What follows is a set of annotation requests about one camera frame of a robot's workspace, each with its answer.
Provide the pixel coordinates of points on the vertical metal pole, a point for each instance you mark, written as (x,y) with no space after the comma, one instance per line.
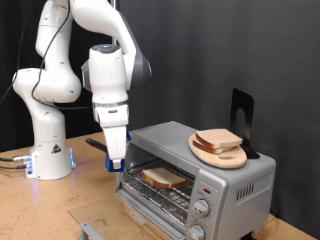
(115,3)

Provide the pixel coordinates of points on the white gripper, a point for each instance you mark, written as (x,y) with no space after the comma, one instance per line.
(115,140)

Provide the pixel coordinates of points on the round wooden cutting board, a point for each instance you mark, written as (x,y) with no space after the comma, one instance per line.
(223,161)

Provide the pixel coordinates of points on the silver oven knob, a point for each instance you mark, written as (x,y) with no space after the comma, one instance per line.
(201,208)
(197,233)

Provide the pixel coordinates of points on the metal spatula with blue block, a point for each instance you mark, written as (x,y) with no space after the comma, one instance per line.
(110,165)

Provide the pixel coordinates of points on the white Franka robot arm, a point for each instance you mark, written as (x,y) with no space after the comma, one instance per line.
(50,86)

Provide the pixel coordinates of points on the black taped oven foot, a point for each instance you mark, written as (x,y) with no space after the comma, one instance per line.
(248,237)

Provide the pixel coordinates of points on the silver toaster oven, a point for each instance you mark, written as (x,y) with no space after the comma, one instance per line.
(233,180)

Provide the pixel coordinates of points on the white bread slice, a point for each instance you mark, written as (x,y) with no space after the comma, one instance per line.
(163,176)
(218,137)
(208,149)

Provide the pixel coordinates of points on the black metal bookend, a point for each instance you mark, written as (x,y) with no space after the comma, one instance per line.
(248,133)

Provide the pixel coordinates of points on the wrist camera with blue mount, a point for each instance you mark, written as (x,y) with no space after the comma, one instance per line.
(128,137)

